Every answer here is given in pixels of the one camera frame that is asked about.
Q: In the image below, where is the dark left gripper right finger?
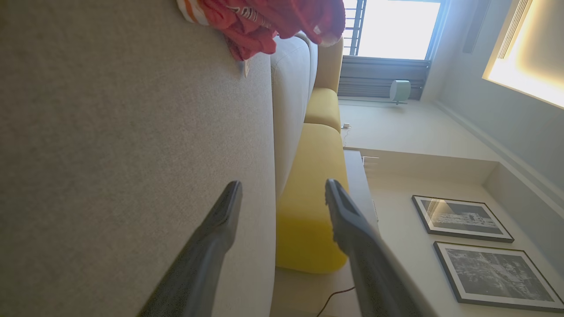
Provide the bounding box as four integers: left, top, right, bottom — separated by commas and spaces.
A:
325, 178, 438, 317

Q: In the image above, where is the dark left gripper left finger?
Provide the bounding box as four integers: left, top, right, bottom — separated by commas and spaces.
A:
137, 180, 243, 317

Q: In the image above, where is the red shirt with white sleeves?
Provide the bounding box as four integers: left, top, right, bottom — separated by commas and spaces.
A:
176, 0, 347, 79

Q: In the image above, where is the large yellow back cushion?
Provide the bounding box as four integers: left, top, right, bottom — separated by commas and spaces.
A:
275, 123, 349, 274

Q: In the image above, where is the black framed picture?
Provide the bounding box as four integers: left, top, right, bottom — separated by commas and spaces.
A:
434, 241, 564, 313
412, 195, 515, 243

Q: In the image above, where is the grey sofa seat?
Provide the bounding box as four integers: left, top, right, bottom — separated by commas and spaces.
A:
0, 0, 277, 317

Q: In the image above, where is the small yellow back cushion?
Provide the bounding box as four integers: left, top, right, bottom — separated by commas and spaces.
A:
304, 87, 342, 133

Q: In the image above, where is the beige sofa seat cushion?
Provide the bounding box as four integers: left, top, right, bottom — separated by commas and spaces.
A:
294, 32, 319, 95
270, 36, 312, 199

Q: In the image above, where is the white round device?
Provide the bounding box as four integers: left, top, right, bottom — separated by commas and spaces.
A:
389, 79, 412, 105

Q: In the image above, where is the grey curtain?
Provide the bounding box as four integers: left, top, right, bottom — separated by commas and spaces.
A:
337, 55, 431, 101

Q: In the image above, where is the beige sofa back cushion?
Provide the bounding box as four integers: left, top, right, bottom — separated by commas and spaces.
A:
314, 37, 345, 94

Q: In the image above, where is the balcony railing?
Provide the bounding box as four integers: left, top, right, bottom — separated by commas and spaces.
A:
344, 0, 366, 55

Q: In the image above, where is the balcony window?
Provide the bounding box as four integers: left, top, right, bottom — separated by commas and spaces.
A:
343, 0, 443, 61

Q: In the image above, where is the white air vent grille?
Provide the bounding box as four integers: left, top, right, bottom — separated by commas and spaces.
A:
497, 0, 533, 60

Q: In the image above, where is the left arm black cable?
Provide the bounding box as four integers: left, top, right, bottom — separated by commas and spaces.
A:
316, 286, 356, 317

